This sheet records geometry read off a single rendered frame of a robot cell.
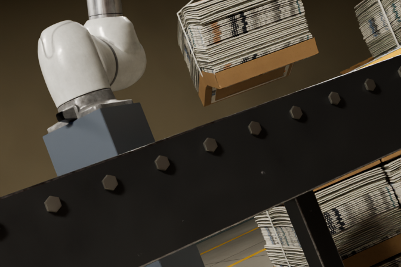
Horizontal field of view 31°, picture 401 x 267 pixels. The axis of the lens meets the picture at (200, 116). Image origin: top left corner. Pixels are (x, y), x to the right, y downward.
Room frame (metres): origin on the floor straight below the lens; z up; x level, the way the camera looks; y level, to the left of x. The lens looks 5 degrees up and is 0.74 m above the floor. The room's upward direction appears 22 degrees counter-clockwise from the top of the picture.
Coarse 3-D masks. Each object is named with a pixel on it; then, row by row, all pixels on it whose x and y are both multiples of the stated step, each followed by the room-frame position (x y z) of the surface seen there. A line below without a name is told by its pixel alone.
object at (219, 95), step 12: (180, 24) 2.05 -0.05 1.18; (180, 36) 2.11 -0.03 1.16; (192, 60) 2.04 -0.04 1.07; (192, 72) 2.11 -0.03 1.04; (276, 72) 2.09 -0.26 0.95; (288, 72) 2.15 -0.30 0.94; (240, 84) 2.07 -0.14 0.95; (252, 84) 2.11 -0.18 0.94; (264, 84) 2.16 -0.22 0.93; (216, 96) 2.08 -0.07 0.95; (228, 96) 2.12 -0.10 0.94
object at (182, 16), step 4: (180, 16) 2.00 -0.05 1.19; (184, 16) 1.95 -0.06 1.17; (184, 20) 1.98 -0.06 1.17; (184, 24) 1.99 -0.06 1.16; (188, 24) 1.95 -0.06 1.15; (184, 28) 2.01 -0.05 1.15; (188, 32) 1.98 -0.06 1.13; (188, 36) 2.00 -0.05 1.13; (192, 40) 1.95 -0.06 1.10; (192, 44) 1.96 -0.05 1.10; (192, 48) 2.00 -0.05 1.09; (196, 60) 1.99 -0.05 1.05; (200, 68) 1.98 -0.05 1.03
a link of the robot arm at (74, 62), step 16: (48, 32) 1.86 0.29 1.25; (64, 32) 1.85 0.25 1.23; (80, 32) 1.87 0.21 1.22; (48, 48) 1.85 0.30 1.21; (64, 48) 1.84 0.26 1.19; (80, 48) 1.85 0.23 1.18; (96, 48) 1.90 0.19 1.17; (48, 64) 1.85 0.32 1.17; (64, 64) 1.83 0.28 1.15; (80, 64) 1.84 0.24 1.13; (96, 64) 1.87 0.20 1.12; (112, 64) 1.95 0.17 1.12; (48, 80) 1.86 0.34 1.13; (64, 80) 1.83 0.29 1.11; (80, 80) 1.84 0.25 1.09; (96, 80) 1.86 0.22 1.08; (112, 80) 1.98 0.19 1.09; (64, 96) 1.84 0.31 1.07; (80, 96) 1.84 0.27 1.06
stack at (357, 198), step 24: (384, 168) 1.91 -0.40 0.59; (336, 192) 1.85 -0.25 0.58; (360, 192) 1.86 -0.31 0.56; (384, 192) 1.87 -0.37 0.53; (264, 216) 2.05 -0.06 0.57; (288, 216) 1.82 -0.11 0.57; (336, 216) 1.84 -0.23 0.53; (360, 216) 1.85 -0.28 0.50; (384, 216) 1.87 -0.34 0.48; (288, 240) 1.92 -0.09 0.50; (336, 240) 1.84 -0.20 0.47; (360, 240) 1.85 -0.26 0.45; (384, 240) 1.87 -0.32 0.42; (288, 264) 2.00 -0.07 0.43; (384, 264) 1.86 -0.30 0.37
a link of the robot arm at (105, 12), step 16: (96, 0) 2.02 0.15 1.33; (112, 0) 2.03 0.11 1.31; (96, 16) 2.03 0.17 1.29; (112, 16) 2.03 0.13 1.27; (96, 32) 2.00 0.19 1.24; (112, 32) 2.00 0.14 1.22; (128, 32) 2.04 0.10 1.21; (112, 48) 1.98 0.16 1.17; (128, 48) 2.03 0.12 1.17; (128, 64) 2.02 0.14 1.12; (144, 64) 2.12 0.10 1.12; (128, 80) 2.06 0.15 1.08
